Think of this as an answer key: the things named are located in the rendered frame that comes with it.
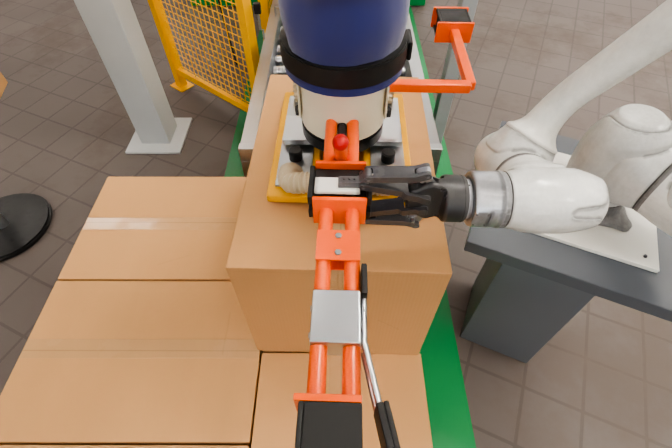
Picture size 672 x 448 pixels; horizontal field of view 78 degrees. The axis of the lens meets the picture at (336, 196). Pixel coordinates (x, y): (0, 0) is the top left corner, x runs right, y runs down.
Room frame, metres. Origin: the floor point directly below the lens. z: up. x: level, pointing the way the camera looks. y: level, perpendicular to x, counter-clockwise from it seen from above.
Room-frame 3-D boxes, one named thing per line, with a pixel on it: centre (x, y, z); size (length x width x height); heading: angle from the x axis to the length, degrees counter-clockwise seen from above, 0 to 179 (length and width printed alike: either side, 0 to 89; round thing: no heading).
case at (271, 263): (0.67, -0.01, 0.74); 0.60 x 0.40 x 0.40; 178
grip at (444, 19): (0.98, -0.28, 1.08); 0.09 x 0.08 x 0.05; 88
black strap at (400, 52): (0.68, -0.02, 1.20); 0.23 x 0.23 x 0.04
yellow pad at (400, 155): (0.68, -0.11, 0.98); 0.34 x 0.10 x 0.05; 178
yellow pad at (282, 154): (0.69, 0.08, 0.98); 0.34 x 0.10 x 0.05; 178
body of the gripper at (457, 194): (0.42, -0.16, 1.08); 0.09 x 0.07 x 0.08; 88
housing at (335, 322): (0.22, 0.00, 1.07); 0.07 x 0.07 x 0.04; 88
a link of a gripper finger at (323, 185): (0.43, 0.00, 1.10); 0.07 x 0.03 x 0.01; 88
